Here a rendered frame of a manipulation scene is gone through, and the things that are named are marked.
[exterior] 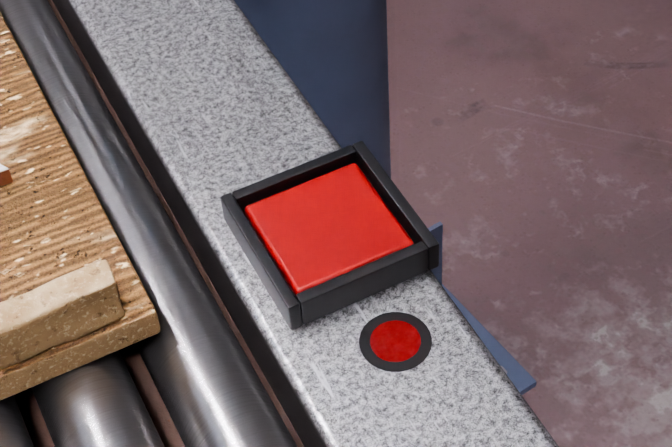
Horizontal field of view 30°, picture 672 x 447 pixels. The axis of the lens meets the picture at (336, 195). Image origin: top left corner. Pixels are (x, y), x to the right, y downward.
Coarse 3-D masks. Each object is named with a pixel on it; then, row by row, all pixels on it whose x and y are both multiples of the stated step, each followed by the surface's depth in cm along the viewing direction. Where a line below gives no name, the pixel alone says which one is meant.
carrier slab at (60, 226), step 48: (0, 48) 67; (0, 96) 64; (0, 144) 62; (48, 144) 61; (0, 192) 59; (48, 192) 59; (0, 240) 57; (48, 240) 57; (96, 240) 57; (0, 288) 56; (144, 288) 55; (96, 336) 54; (144, 336) 55; (0, 384) 53
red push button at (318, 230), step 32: (288, 192) 59; (320, 192) 59; (352, 192) 59; (256, 224) 58; (288, 224) 58; (320, 224) 58; (352, 224) 58; (384, 224) 58; (288, 256) 57; (320, 256) 57; (352, 256) 57; (384, 256) 57
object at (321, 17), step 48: (240, 0) 112; (288, 0) 110; (336, 0) 111; (384, 0) 119; (288, 48) 114; (336, 48) 115; (384, 48) 122; (336, 96) 120; (384, 96) 126; (384, 144) 131; (480, 336) 165; (528, 384) 160
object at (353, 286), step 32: (320, 160) 60; (352, 160) 61; (256, 192) 59; (384, 192) 59; (416, 224) 57; (256, 256) 57; (416, 256) 56; (288, 288) 55; (320, 288) 55; (352, 288) 56; (384, 288) 57; (288, 320) 55
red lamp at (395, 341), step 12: (384, 324) 56; (396, 324) 56; (408, 324) 56; (372, 336) 55; (384, 336) 55; (396, 336) 55; (408, 336) 55; (372, 348) 55; (384, 348) 55; (396, 348) 55; (408, 348) 55; (396, 360) 54
